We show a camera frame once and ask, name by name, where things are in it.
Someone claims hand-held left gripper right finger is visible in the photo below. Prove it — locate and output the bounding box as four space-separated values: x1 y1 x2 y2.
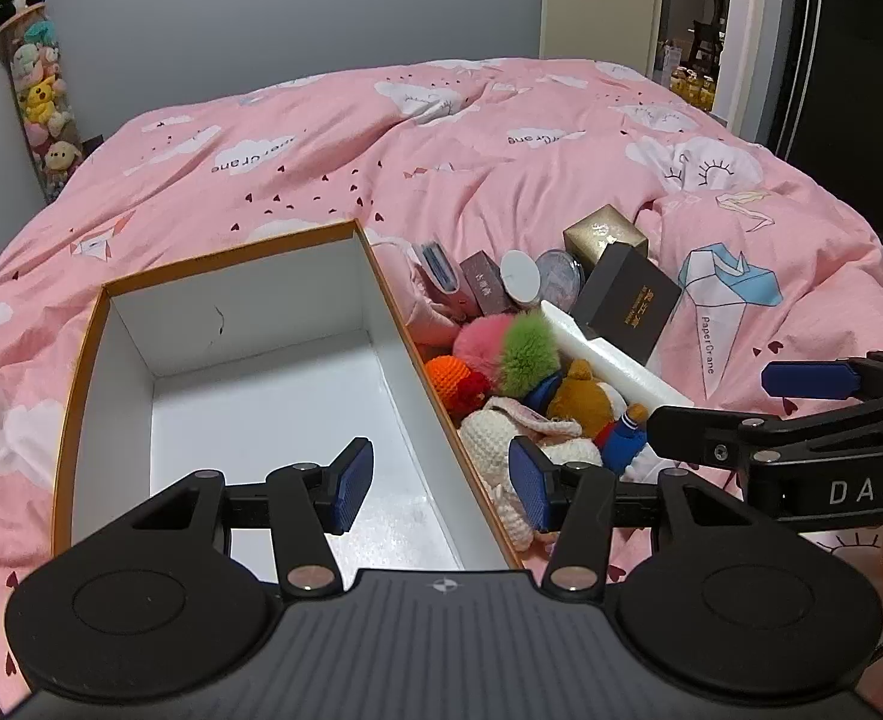
509 435 758 601

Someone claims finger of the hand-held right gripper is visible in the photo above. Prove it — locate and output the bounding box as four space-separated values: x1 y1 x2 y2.
647 390 883 470
761 351 883 400

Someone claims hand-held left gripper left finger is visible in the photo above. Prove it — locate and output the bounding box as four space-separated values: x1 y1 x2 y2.
130 436 376 598

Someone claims orange-rimmed white cardboard box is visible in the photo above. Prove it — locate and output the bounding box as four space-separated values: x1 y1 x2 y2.
52 219 525 578

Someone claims dark rectangular gift box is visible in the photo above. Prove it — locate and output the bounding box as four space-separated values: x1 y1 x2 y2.
570 241 684 365

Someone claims clear round compact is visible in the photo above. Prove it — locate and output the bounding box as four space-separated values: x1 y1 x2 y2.
535 249 587 305

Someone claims white crochet bunny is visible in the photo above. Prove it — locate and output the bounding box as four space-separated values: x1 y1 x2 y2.
458 399 606 550

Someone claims white foam bar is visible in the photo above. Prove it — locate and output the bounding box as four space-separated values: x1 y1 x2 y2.
539 300 693 412

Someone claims brown plush toy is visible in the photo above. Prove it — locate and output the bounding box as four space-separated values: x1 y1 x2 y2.
546 360 626 440

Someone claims red crochet toy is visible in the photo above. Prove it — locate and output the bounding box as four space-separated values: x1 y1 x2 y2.
452 375 491 413

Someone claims green fur pompom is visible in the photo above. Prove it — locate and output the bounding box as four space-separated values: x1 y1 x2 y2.
500 313 563 398

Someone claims orange crochet ball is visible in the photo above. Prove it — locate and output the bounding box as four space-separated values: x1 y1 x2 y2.
424 356 476 410

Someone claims pink cloth pouch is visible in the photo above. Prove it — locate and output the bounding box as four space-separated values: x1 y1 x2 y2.
382 236 464 350

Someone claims small maroon carton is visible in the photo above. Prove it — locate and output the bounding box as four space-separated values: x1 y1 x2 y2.
459 251 513 318

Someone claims white round lid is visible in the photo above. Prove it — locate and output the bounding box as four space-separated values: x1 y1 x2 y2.
501 249 542 310

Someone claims gold cube gift box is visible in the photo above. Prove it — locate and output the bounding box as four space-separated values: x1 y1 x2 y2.
563 204 650 271

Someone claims pink card wallet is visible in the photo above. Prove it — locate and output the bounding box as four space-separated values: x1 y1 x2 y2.
415 240 467 297

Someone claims row of yellow bottles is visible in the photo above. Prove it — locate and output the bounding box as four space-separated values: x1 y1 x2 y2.
670 66 716 110

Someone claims black wardrobe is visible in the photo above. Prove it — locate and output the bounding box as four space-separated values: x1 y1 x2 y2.
775 0 883 192

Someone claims pink printed duvet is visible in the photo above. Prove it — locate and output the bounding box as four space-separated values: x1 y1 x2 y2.
0 56 883 698

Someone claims dark wooden chair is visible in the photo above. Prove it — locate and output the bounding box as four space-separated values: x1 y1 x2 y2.
685 0 729 68

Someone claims white door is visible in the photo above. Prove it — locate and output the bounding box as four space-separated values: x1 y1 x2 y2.
540 0 668 76

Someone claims clear column of plush toys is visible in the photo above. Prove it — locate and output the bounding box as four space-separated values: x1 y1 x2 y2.
0 4 84 203

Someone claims white door frame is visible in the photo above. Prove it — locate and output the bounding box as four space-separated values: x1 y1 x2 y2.
711 0 803 147

